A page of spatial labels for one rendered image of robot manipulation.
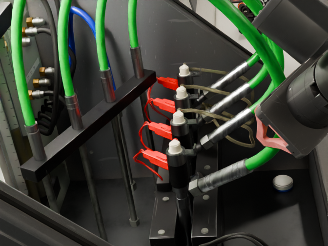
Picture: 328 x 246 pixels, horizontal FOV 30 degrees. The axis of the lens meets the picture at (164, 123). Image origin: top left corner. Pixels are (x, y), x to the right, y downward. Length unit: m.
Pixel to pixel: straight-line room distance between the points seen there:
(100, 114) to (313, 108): 0.48
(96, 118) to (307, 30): 0.53
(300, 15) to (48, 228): 0.28
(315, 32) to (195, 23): 0.60
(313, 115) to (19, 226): 0.28
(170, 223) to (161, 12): 0.39
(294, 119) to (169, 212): 0.39
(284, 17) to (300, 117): 0.12
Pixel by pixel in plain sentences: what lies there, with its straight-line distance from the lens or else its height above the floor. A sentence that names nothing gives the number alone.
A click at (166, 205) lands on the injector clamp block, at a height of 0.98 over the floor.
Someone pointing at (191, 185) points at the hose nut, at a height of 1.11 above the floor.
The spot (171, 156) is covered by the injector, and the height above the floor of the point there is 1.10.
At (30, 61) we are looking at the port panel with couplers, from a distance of 1.14.
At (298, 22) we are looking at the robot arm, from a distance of 0.53.
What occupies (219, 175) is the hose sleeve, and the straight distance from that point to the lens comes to 0.75.
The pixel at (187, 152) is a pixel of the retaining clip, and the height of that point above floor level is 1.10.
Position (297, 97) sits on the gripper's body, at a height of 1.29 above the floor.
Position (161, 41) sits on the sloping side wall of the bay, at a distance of 1.13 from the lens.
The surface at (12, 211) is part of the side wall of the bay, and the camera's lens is 0.53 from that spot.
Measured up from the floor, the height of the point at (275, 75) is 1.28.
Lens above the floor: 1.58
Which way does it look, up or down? 31 degrees down
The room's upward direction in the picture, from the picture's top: 8 degrees counter-clockwise
